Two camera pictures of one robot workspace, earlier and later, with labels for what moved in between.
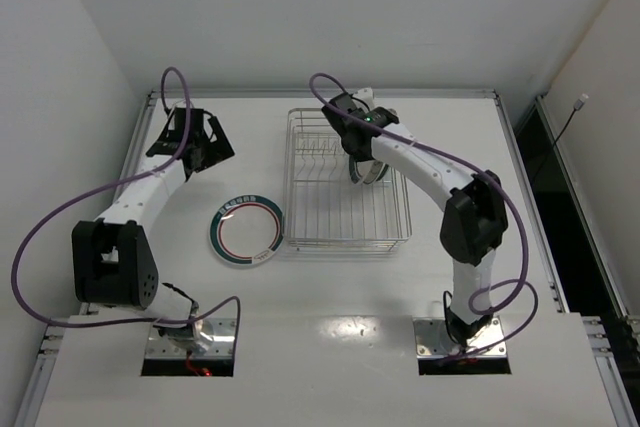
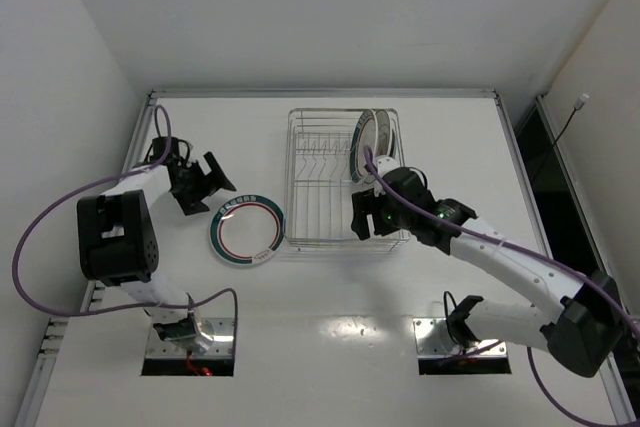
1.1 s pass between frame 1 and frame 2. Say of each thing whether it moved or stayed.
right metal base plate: stayed
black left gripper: moved
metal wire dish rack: stayed
